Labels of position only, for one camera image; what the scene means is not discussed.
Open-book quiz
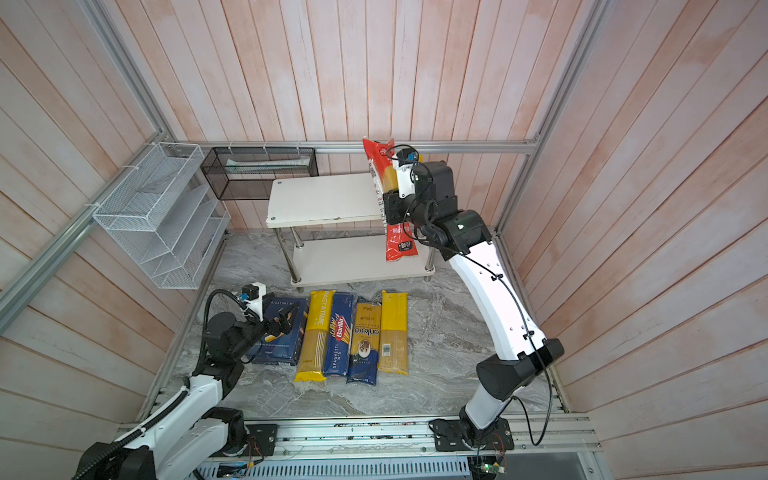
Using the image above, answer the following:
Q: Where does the red spaghetti bag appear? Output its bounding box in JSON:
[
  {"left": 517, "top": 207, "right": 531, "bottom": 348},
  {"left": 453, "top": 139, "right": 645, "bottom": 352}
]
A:
[{"left": 362, "top": 139, "right": 418, "bottom": 262}]

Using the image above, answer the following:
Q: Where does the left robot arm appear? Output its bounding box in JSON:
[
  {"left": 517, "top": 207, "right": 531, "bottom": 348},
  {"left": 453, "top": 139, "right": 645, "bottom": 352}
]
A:
[{"left": 74, "top": 282, "right": 306, "bottom": 479}]

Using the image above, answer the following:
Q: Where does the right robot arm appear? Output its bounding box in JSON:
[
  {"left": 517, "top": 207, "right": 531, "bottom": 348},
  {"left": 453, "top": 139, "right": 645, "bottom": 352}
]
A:
[{"left": 383, "top": 160, "right": 564, "bottom": 451}]

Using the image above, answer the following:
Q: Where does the blue Barilla pasta box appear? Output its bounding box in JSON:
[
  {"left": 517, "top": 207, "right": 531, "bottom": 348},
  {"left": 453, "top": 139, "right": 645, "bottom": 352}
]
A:
[{"left": 246, "top": 297, "right": 309, "bottom": 366}]

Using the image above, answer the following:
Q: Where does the white two-tier shelf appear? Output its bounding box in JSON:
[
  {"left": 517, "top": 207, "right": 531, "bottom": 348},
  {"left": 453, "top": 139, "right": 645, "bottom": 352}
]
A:
[{"left": 266, "top": 173, "right": 436, "bottom": 289}]

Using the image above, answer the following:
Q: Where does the yellow Pastatime spaghetti bag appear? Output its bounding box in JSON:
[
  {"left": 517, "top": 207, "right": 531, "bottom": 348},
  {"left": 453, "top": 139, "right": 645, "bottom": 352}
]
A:
[{"left": 295, "top": 290, "right": 335, "bottom": 382}]

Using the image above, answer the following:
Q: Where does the blue Barilla spaghetti box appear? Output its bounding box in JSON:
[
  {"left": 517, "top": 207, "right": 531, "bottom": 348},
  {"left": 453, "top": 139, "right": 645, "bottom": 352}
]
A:
[{"left": 322, "top": 292, "right": 357, "bottom": 377}]

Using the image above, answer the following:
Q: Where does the dark blue spaghetti bag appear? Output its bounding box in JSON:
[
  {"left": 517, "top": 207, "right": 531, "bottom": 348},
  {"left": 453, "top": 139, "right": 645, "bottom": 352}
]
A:
[{"left": 347, "top": 303, "right": 381, "bottom": 386}]

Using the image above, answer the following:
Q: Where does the yellow spaghetti bag with barcode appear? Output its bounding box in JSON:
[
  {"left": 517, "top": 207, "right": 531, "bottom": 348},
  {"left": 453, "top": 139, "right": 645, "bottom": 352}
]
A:
[{"left": 378, "top": 291, "right": 409, "bottom": 375}]

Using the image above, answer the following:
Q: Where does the black mesh basket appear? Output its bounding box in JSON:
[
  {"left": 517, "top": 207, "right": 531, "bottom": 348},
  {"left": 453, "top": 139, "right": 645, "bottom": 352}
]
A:
[{"left": 201, "top": 148, "right": 319, "bottom": 201}]

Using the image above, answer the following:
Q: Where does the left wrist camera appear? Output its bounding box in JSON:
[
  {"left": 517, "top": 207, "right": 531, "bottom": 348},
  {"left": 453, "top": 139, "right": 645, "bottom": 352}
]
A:
[{"left": 238, "top": 282, "right": 267, "bottom": 321}]

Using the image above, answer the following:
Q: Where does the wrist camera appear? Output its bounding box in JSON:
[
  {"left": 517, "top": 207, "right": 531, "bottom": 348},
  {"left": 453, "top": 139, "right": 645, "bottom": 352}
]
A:
[
  {"left": 391, "top": 144, "right": 421, "bottom": 198},
  {"left": 238, "top": 282, "right": 267, "bottom": 321}
]

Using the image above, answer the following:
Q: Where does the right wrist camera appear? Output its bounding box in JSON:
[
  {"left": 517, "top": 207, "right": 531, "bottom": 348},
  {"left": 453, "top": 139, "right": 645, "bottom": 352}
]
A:
[{"left": 391, "top": 144, "right": 421, "bottom": 198}]

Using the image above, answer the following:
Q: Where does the white wire mesh rack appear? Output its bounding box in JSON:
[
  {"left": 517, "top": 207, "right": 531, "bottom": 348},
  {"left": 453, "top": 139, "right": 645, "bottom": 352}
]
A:
[{"left": 94, "top": 143, "right": 230, "bottom": 290}]

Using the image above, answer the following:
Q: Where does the aluminium frame back bar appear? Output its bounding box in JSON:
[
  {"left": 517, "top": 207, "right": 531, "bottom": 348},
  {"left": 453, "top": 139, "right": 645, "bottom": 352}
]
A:
[{"left": 196, "top": 140, "right": 538, "bottom": 154}]

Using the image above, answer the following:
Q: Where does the aluminium frame bar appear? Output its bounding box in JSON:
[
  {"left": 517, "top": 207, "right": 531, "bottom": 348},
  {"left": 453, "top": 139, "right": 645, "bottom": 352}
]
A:
[
  {"left": 196, "top": 140, "right": 538, "bottom": 154},
  {"left": 1, "top": 131, "right": 171, "bottom": 334}
]

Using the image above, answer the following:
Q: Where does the aluminium frame left bar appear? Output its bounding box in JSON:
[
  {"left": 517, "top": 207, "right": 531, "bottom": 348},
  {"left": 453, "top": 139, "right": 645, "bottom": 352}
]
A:
[{"left": 1, "top": 131, "right": 171, "bottom": 334}]

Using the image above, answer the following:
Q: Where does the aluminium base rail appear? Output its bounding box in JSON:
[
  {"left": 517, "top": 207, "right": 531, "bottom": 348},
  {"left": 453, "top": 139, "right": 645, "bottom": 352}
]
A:
[{"left": 113, "top": 413, "right": 604, "bottom": 480}]

